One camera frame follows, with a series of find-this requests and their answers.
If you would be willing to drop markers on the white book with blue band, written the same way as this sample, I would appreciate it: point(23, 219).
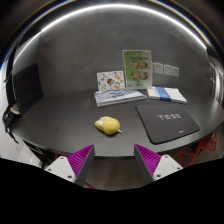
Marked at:
point(166, 94)

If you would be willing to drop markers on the green food poster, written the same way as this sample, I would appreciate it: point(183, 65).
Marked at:
point(138, 68)

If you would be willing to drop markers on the red metal chair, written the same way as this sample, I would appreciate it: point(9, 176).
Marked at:
point(207, 143)

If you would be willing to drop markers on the colourful illustrated card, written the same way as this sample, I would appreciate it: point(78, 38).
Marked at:
point(111, 80)

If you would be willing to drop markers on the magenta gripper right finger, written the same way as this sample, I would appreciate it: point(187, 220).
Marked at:
point(152, 166)

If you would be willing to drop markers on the grey patterned book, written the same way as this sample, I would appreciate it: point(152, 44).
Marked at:
point(111, 97)

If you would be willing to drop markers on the white wall paper left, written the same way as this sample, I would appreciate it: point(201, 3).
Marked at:
point(158, 68)

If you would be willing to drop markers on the white wall paper middle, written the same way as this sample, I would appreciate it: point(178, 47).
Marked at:
point(167, 69)

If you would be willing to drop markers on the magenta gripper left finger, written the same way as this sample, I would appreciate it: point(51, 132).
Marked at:
point(73, 168)

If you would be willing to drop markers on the white wall paper right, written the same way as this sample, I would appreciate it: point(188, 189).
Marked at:
point(175, 71)

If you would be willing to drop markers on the dark monitor panel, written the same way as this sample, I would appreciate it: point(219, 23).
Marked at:
point(27, 87)

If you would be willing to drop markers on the white wall paper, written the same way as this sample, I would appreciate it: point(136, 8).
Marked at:
point(167, 69)
point(158, 68)
point(175, 71)

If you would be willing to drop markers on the black mouse pad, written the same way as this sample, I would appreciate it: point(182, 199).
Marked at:
point(166, 122)

